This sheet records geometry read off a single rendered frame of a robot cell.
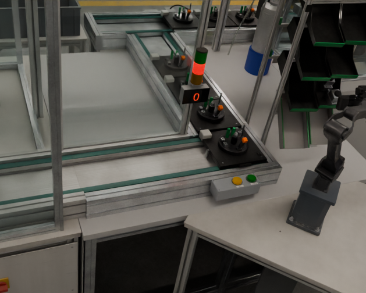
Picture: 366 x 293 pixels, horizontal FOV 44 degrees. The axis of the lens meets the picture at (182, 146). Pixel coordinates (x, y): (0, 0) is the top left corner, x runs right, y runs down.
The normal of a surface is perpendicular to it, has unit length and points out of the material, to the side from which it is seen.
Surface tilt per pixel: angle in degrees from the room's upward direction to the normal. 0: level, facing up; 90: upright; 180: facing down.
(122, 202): 90
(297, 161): 0
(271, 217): 0
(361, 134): 90
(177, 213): 0
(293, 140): 45
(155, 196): 90
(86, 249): 90
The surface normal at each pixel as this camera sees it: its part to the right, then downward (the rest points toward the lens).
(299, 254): 0.14, -0.77
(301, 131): 0.25, -0.09
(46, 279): 0.36, 0.63
